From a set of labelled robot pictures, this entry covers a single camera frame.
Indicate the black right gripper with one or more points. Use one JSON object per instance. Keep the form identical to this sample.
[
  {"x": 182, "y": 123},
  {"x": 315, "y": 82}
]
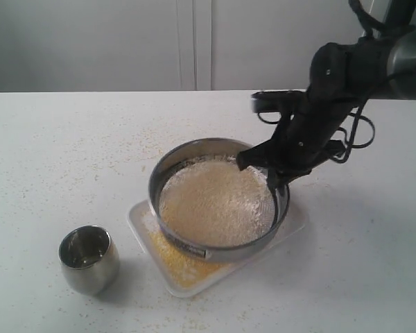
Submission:
[{"x": 298, "y": 139}]

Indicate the yellow and white grain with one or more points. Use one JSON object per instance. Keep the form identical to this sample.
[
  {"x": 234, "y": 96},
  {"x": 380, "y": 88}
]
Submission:
[{"x": 213, "y": 203}]

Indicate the round stainless steel sieve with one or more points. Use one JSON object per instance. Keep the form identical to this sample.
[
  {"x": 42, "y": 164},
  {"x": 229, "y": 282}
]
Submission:
[{"x": 202, "y": 150}]

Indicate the stainless steel cup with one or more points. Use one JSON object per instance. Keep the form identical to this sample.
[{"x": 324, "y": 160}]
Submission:
[{"x": 89, "y": 259}]

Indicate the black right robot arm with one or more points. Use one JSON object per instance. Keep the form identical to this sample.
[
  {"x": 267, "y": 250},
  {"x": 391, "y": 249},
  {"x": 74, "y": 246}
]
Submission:
[{"x": 343, "y": 78}]

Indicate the yellow millet grains pile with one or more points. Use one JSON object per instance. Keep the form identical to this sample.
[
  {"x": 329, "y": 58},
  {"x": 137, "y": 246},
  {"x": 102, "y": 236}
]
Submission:
[{"x": 184, "y": 270}]

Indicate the white plastic tray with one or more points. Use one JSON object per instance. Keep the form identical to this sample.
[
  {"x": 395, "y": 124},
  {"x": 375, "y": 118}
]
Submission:
[{"x": 141, "y": 220}]

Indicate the white cabinet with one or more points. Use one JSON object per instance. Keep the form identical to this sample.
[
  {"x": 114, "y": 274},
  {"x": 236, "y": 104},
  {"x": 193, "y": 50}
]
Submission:
[{"x": 77, "y": 46}]

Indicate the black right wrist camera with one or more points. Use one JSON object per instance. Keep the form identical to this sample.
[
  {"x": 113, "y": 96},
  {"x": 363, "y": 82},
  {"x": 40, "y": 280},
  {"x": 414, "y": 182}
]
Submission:
[{"x": 283, "y": 102}]

